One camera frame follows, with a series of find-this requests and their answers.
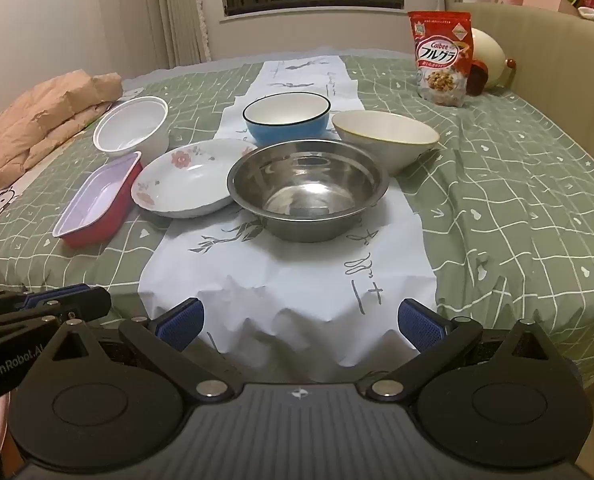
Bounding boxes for red rectangular plastic tray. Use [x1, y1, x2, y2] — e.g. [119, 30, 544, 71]
[53, 151, 144, 248]

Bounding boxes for pink box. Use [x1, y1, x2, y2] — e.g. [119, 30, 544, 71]
[522, 0, 585, 16]

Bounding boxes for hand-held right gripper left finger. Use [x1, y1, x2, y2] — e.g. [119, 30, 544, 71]
[42, 298, 234, 403]

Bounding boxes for blue ceramic bowl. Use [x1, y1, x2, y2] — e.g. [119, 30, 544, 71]
[242, 92, 332, 148]

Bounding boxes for cream round plush toy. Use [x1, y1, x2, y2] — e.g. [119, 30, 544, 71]
[469, 27, 518, 96]

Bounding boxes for white floral plate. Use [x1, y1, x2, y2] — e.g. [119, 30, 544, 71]
[130, 138, 260, 219]

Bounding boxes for white plastic bowl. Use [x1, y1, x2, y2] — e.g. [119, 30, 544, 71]
[93, 96, 170, 166]

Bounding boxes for white printed paper runner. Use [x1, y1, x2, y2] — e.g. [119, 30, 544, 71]
[138, 54, 440, 383]

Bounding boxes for beige padded headboard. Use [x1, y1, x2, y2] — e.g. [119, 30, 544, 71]
[449, 2, 594, 161]

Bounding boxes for beige curtain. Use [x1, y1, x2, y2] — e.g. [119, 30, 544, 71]
[137, 0, 212, 68]

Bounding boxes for red cereal bag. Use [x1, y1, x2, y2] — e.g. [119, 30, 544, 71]
[408, 10, 475, 108]

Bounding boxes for stainless steel bowl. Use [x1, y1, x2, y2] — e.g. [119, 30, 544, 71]
[227, 140, 390, 243]

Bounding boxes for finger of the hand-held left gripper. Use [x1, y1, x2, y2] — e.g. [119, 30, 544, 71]
[0, 284, 96, 307]
[0, 287, 112, 343]

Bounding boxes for pink quilt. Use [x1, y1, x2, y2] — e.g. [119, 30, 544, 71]
[0, 70, 125, 201]

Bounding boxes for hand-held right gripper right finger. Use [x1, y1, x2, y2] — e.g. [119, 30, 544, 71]
[362, 298, 560, 403]

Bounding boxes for cream ceramic bowl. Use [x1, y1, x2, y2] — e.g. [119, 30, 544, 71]
[332, 110, 440, 176]

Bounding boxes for green checked bed sheet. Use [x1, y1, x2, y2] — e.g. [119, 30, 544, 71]
[0, 52, 594, 391]

